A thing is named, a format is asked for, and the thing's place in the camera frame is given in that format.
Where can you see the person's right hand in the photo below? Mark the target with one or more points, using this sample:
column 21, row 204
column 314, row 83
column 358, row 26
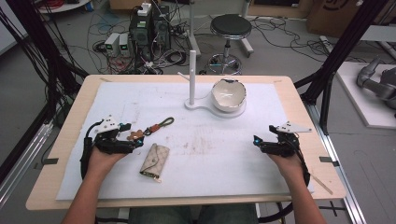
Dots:
column 288, row 166

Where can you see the dark tape piece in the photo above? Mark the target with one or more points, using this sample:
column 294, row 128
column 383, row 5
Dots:
column 328, row 160
column 49, row 161

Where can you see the thin wooden strip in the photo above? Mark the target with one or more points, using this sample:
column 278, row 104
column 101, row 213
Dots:
column 322, row 185

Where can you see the grey power supply unit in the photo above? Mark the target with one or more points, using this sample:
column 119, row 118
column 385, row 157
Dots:
column 111, row 43
column 124, row 43

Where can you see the black round stool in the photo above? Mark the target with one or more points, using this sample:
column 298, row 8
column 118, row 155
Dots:
column 231, row 26

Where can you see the white platform board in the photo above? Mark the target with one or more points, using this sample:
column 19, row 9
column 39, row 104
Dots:
column 367, row 109

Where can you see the beige patterned key pouch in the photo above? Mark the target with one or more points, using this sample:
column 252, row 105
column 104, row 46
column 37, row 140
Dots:
column 155, row 161

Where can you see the black computer tower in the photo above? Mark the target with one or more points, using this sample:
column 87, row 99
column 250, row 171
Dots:
column 141, row 37
column 162, row 28

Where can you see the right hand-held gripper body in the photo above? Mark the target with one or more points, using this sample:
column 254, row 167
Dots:
column 285, row 144

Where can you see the black metal frame post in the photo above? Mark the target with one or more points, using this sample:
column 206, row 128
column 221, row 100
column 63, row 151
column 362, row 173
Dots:
column 34, row 37
column 342, row 43

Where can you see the white foam mat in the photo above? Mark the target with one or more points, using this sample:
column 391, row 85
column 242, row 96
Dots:
column 211, row 168

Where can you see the cardboard box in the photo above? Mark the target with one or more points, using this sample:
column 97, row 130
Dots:
column 339, row 15

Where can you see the white metal stand leg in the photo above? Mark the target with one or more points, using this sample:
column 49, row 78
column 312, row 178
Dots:
column 246, row 46
column 193, row 34

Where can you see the white ceramic bowl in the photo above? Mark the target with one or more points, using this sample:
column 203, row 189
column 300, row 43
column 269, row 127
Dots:
column 229, row 96

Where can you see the person's left hand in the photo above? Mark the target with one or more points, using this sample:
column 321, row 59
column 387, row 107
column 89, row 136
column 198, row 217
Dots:
column 101, row 161

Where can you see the white device on tower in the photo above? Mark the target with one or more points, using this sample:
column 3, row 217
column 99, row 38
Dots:
column 144, row 9

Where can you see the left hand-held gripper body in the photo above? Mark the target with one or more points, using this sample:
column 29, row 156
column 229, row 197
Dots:
column 107, row 141

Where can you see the white pole stand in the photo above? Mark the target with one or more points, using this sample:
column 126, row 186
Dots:
column 192, row 77

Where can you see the aluminium rail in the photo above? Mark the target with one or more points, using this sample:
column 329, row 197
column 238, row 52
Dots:
column 25, row 158
column 337, row 174

